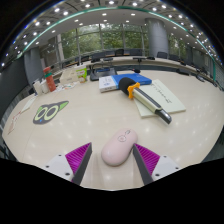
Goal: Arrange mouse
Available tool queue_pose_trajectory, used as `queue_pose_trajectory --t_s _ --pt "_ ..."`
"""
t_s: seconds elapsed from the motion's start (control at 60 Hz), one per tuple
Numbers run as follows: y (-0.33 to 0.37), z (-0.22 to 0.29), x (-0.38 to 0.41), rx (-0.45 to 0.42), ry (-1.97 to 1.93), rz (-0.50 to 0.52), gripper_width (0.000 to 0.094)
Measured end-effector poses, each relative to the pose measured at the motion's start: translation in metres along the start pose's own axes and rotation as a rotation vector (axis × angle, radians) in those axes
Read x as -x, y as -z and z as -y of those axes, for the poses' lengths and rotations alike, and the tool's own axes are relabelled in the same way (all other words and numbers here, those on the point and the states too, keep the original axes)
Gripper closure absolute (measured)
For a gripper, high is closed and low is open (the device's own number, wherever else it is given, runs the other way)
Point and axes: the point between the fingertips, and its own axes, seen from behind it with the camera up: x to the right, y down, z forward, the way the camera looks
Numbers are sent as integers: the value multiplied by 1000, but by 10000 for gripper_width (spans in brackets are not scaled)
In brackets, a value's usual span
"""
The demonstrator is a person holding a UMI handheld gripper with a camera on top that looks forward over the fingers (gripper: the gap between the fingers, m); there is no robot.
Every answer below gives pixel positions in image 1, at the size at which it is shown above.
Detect handheld microphone with orange ring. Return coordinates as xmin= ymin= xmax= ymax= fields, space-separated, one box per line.
xmin=118 ymin=77 xmax=173 ymax=125

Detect pale green booklet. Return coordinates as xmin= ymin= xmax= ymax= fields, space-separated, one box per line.
xmin=134 ymin=78 xmax=187 ymax=119

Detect white paper cup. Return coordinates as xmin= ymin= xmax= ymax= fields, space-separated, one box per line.
xmin=32 ymin=81 xmax=43 ymax=96

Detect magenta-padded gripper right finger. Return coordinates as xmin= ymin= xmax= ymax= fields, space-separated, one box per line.
xmin=132 ymin=142 xmax=183 ymax=186

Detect blue and white book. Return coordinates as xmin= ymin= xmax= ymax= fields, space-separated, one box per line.
xmin=98 ymin=72 xmax=153 ymax=93

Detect black conference desk unit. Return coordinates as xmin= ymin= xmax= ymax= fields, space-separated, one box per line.
xmin=89 ymin=66 xmax=118 ymax=82

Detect dark office chairs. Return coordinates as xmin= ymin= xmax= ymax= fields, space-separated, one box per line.
xmin=79 ymin=48 xmax=203 ymax=64

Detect ceiling lights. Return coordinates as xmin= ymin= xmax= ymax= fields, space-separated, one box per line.
xmin=0 ymin=0 xmax=224 ymax=68

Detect red bottle with green band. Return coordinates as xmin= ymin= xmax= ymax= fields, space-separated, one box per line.
xmin=43 ymin=66 xmax=57 ymax=93

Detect white lidded jar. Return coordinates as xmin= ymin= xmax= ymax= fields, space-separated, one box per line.
xmin=40 ymin=79 xmax=50 ymax=95

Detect pink computer mouse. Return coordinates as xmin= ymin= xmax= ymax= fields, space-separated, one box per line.
xmin=100 ymin=128 xmax=139 ymax=167

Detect colourful sticker sheet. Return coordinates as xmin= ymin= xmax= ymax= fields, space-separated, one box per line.
xmin=56 ymin=81 xmax=81 ymax=92

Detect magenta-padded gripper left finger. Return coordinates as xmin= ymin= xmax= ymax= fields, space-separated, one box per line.
xmin=43 ymin=142 xmax=93 ymax=186

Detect beige cardboard box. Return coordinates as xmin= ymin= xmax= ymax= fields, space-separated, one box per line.
xmin=59 ymin=68 xmax=80 ymax=85

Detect long curved conference desk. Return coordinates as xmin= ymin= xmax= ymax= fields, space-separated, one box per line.
xmin=53 ymin=55 xmax=214 ymax=82

